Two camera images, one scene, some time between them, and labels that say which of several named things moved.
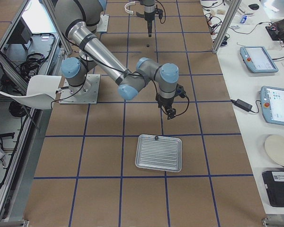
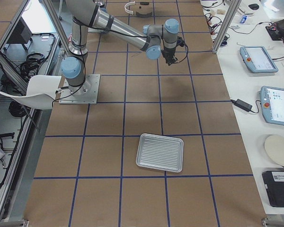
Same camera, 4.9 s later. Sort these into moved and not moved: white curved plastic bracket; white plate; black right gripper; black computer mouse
Moved: black right gripper
Not moved: white curved plastic bracket; white plate; black computer mouse
